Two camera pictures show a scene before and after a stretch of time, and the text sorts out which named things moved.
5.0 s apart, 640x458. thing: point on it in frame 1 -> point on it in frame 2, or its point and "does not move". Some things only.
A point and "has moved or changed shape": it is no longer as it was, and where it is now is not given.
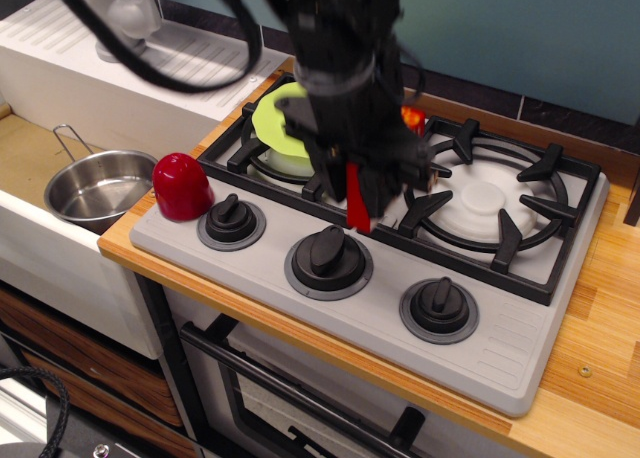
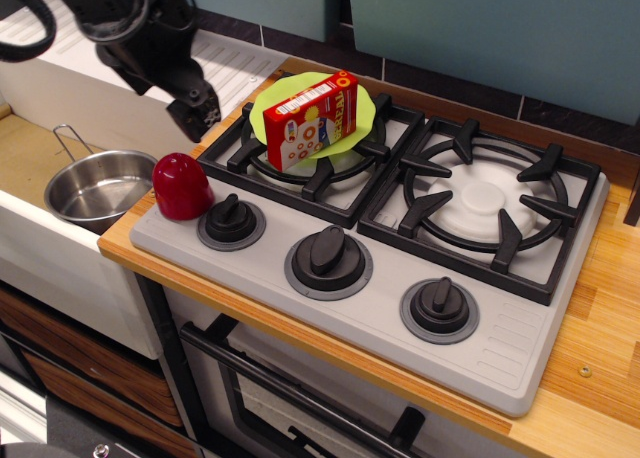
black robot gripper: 359,123 -> 162,58
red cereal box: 358,180 has moved or changed shape
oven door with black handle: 250,395 does not move
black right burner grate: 512,209 does not move
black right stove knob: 439,312 does not move
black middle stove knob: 328,265 does not move
